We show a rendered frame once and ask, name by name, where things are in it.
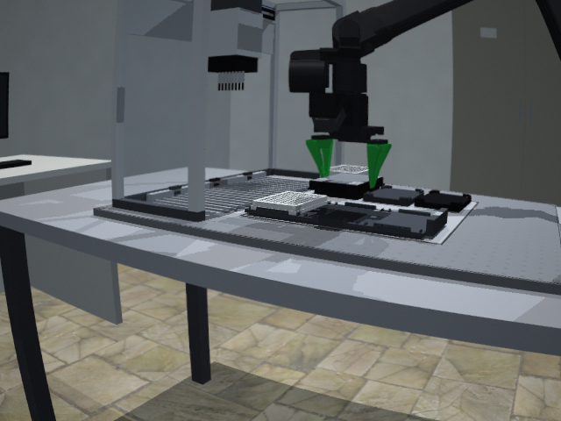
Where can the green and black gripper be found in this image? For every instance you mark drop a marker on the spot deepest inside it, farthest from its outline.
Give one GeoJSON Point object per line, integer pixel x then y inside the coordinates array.
{"type": "Point", "coordinates": [357, 134]}

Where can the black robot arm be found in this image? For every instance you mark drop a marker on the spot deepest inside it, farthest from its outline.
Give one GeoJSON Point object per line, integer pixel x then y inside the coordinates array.
{"type": "Point", "coordinates": [309, 69]}

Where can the white deep-well block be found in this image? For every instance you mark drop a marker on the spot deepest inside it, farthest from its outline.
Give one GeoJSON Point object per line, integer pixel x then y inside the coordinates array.
{"type": "Point", "coordinates": [349, 170]}

